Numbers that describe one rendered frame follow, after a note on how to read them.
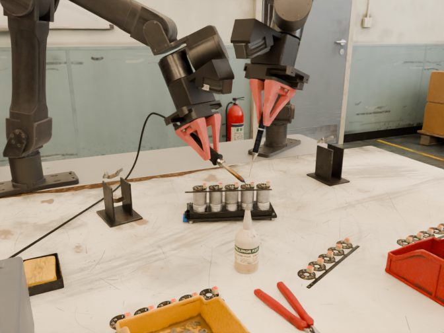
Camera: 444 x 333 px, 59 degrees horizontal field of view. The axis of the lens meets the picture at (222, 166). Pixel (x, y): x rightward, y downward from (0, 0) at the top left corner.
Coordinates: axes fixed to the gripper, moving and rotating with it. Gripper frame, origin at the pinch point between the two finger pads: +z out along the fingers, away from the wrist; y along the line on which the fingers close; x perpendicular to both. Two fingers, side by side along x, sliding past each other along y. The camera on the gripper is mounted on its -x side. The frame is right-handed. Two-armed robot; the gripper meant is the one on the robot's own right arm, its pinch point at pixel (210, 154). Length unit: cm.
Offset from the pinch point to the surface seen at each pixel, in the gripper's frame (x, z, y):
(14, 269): -8.9, 5.4, -40.9
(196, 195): -0.8, 6.1, -7.8
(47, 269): 4.2, 7.5, -33.2
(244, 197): -5.6, 9.5, -1.9
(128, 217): 10.8, 5.2, -14.6
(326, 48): 105, -69, 309
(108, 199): 11.4, 0.9, -16.7
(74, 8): 179, -144, 113
